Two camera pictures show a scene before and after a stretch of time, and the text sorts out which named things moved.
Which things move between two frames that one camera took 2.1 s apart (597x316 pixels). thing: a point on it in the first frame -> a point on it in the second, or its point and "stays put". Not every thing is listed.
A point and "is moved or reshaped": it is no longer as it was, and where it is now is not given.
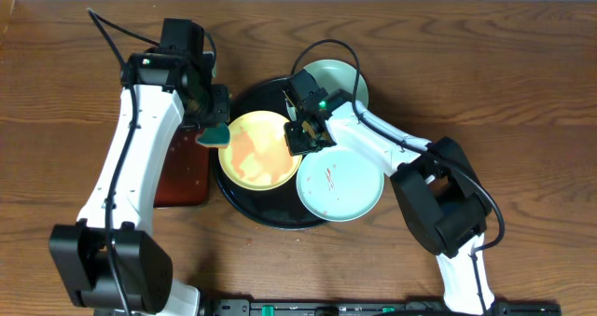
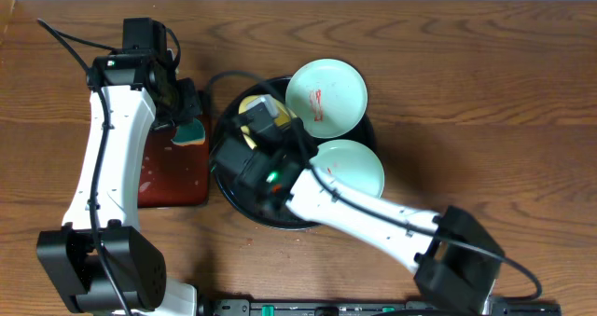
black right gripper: (295, 146) -> (294, 133)
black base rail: (373, 308) stays put
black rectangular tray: (184, 175) stays put
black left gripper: (221, 111) -> (193, 106)
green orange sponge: (216, 137) -> (189, 134)
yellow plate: (257, 158) is moved or reshaped
